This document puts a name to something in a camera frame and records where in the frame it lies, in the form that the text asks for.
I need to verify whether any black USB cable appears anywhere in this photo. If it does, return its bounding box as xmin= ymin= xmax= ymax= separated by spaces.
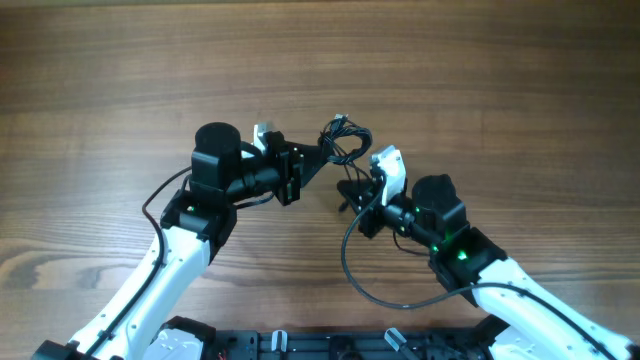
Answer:
xmin=318 ymin=113 xmax=374 ymax=166

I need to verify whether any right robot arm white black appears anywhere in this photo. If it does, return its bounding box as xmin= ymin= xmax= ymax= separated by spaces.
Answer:
xmin=337 ymin=174 xmax=639 ymax=359

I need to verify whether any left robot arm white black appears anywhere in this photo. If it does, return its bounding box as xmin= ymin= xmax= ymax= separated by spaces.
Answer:
xmin=33 ymin=122 xmax=331 ymax=359

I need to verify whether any black right camera cable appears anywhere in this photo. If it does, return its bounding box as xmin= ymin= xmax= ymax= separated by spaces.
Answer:
xmin=340 ymin=174 xmax=621 ymax=360

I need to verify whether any black camera cable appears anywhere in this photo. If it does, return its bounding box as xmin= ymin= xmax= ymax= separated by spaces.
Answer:
xmin=340 ymin=174 xmax=621 ymax=360
xmin=84 ymin=165 xmax=194 ymax=360

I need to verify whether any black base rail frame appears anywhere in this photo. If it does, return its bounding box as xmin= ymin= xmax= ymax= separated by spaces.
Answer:
xmin=206 ymin=329 xmax=488 ymax=360

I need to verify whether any black left camera cable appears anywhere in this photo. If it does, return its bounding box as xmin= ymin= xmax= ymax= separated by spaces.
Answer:
xmin=84 ymin=165 xmax=194 ymax=360

